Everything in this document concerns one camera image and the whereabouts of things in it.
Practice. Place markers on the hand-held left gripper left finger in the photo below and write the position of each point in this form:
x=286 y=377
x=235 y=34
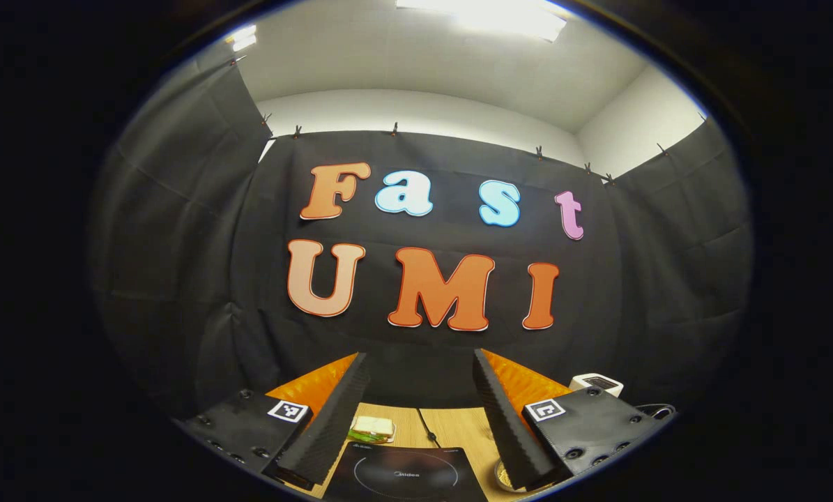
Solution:
x=332 y=425

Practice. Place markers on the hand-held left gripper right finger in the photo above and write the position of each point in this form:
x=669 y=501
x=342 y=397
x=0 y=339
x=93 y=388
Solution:
x=503 y=425

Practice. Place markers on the black induction cooktop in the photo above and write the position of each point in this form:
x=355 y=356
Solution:
x=402 y=477

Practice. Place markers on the sandwich with lettuce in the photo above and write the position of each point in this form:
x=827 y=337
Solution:
x=373 y=427

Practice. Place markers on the white toaster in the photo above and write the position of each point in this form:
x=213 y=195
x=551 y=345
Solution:
x=594 y=382

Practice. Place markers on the black backdrop cloth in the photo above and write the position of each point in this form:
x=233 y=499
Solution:
x=179 y=244

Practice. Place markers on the row of cloth clips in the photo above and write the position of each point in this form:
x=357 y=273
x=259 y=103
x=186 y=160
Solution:
x=394 y=130

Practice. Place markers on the small ceiling light panel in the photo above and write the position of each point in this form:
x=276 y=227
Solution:
x=242 y=38

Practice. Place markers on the large ceiling light panel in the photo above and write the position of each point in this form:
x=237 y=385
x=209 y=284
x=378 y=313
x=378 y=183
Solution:
x=493 y=15

